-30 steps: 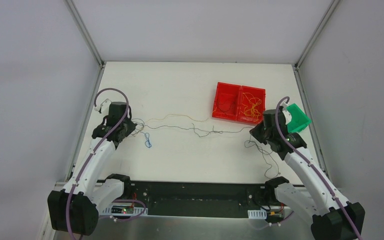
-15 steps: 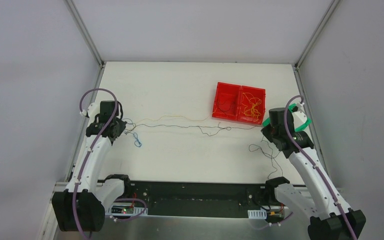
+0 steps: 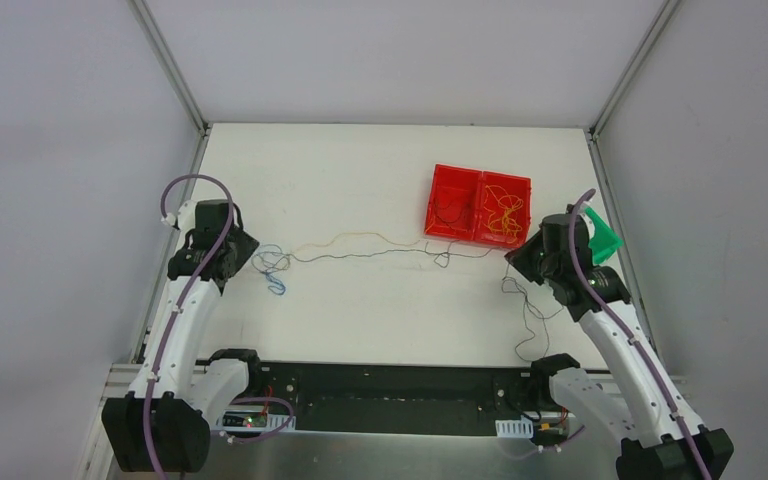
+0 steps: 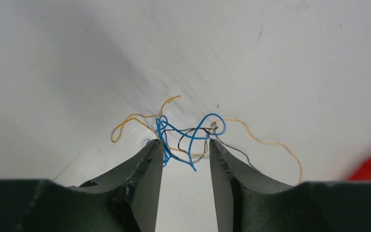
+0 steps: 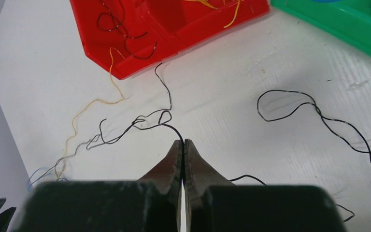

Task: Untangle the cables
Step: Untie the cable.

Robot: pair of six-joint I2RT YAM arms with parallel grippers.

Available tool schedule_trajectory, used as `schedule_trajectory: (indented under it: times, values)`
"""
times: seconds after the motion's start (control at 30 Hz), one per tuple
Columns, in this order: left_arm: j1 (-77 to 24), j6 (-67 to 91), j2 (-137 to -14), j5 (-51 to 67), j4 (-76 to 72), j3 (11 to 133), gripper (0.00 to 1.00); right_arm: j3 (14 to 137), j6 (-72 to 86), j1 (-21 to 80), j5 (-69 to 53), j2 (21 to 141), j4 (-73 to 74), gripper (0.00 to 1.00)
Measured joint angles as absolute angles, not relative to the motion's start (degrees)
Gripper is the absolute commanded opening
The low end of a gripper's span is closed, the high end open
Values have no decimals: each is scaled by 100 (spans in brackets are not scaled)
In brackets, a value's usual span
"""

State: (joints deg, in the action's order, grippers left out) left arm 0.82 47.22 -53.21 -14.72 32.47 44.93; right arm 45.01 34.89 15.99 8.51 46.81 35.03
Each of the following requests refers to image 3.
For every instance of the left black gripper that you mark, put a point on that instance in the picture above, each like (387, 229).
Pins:
(239, 249)

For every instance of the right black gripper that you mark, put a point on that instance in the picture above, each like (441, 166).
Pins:
(525, 257)

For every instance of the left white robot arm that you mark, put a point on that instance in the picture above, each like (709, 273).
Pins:
(165, 419)

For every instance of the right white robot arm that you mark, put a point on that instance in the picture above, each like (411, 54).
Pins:
(654, 431)

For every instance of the green plastic bin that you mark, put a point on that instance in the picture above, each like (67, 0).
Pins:
(604, 242)

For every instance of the right red bin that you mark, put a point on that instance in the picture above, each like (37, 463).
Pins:
(503, 210)

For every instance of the red bin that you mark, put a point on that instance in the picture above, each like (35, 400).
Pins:
(503, 210)
(451, 207)

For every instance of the left red bin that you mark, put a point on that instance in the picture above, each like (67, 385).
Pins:
(451, 207)

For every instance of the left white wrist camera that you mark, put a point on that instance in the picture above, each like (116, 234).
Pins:
(175, 215)

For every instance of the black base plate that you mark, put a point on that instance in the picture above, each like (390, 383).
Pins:
(392, 399)

